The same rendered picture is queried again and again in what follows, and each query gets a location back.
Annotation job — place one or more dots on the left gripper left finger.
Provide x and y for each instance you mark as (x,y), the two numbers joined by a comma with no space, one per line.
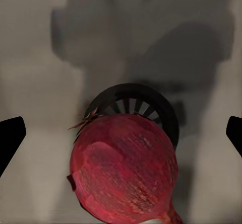
(12,133)

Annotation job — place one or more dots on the vidalia onion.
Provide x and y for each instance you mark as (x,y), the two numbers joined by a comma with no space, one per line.
(123,169)

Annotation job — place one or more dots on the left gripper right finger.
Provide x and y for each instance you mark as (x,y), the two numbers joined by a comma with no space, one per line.
(234,132)

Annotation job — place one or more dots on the drop in sink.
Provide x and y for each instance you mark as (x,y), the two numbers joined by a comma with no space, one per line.
(64,58)

